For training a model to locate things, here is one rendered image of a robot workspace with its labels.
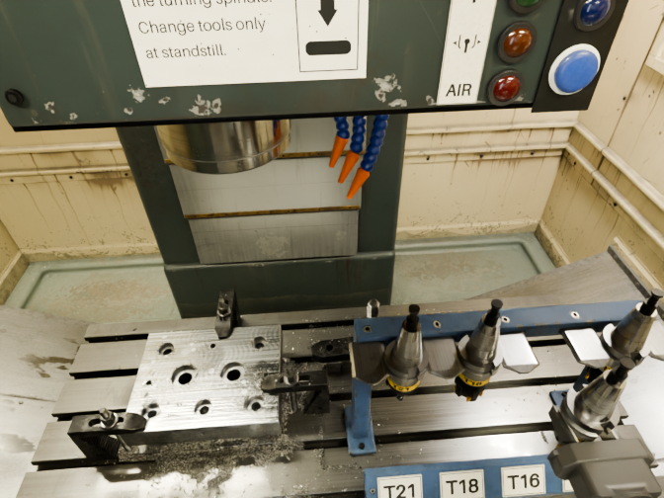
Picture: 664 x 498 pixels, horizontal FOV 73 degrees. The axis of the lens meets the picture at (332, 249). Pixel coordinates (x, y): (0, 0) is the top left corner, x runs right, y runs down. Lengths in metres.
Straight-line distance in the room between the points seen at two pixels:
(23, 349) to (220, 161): 1.15
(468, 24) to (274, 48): 0.13
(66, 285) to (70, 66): 1.62
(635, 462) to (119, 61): 0.69
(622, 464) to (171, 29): 0.66
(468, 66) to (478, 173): 1.37
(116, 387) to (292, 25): 0.94
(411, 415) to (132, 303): 1.12
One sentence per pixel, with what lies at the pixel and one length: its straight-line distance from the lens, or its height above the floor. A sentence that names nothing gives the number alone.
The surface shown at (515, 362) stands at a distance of 0.72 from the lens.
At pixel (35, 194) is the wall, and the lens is 1.86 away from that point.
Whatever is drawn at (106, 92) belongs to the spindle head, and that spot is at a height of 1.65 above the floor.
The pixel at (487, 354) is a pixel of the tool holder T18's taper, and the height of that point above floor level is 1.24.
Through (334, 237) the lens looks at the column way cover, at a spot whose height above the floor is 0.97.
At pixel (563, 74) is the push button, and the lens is 0.38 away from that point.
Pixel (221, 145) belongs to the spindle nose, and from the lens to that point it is 0.51.
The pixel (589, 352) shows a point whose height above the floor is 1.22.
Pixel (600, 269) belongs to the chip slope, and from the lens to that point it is 1.56.
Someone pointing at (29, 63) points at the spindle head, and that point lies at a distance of 0.38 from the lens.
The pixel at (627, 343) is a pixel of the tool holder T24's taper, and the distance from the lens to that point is 0.78.
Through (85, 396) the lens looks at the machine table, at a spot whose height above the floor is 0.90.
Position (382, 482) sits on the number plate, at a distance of 0.88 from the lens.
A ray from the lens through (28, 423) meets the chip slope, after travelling 1.45.
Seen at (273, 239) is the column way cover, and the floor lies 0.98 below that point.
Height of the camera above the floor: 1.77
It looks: 41 degrees down
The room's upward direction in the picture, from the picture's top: 1 degrees counter-clockwise
